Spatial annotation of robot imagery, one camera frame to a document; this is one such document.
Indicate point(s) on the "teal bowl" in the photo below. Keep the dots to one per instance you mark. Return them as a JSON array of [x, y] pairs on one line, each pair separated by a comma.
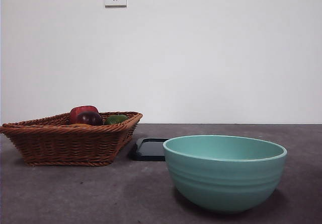
[[224, 181]]

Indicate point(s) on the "dark green tray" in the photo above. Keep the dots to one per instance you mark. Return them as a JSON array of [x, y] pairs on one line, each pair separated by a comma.
[[148, 149]]

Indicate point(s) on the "red apple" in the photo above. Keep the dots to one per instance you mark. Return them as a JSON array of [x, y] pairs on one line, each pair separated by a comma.
[[80, 109]]

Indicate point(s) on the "brown kiwi fruit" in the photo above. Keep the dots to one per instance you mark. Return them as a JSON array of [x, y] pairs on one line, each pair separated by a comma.
[[78, 125]]

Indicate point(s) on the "brown wicker basket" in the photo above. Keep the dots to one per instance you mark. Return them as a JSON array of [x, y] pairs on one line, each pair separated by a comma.
[[63, 146]]

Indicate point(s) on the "dark red plum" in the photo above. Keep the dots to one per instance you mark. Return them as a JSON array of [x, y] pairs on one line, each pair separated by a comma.
[[88, 119]]

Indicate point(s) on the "green avocado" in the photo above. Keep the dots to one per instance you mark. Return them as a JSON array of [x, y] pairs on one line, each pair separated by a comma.
[[115, 119]]

